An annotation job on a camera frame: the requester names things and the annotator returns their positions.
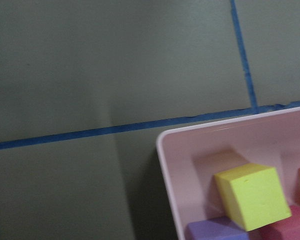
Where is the yellow-green foam block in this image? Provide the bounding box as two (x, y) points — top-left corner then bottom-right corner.
(213, 163), (292, 232)

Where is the purple foam block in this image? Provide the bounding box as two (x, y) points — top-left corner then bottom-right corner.
(185, 216), (250, 240)

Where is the red foam block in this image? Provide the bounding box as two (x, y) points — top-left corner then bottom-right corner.
(259, 205), (300, 240)

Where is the pink plastic bin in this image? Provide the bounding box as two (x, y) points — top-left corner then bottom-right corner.
(156, 107), (300, 240)

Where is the brown paper table cover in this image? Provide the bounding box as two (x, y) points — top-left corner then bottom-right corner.
(0, 0), (300, 240)

